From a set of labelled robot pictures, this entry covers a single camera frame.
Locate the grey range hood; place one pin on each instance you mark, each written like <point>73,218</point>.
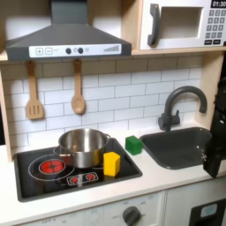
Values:
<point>68,38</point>

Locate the grey oven knob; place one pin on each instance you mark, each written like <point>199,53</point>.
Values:
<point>131,215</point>

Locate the green block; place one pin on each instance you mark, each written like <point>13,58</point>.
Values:
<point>133,144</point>

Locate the wooden slotted spatula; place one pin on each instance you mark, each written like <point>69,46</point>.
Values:
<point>33,97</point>

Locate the wooden spoon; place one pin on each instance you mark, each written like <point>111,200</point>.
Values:
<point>77,91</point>

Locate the dark grey tap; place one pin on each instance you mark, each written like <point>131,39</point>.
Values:
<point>179,106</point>

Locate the yellow block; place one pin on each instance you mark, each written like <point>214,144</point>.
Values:
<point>111,163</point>

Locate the white toy microwave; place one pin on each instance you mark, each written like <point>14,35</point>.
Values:
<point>182,23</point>

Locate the black toy stove top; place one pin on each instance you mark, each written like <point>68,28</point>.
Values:
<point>73,173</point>

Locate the dark grey sink basin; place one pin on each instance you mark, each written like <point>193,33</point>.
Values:
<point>176,147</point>

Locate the steel pot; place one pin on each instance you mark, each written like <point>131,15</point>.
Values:
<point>84,147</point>

